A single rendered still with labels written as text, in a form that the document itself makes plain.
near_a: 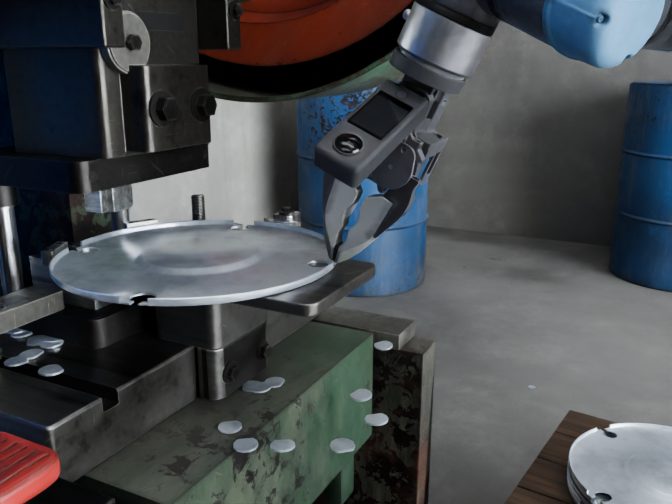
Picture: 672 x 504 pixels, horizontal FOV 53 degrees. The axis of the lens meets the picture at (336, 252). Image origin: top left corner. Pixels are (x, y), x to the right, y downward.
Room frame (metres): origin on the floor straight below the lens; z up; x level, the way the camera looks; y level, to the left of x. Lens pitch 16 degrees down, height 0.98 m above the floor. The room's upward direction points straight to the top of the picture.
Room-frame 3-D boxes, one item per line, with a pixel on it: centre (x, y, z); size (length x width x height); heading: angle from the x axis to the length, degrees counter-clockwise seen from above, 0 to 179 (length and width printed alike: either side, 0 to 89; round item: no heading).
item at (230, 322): (0.66, 0.10, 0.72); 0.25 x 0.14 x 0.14; 63
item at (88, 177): (0.74, 0.26, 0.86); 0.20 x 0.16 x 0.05; 153
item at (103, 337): (0.74, 0.26, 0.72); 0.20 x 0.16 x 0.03; 153
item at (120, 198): (0.73, 0.25, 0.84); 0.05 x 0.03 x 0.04; 153
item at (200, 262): (0.68, 0.14, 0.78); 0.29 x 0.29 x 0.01
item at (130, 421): (0.74, 0.25, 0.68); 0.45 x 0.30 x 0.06; 153
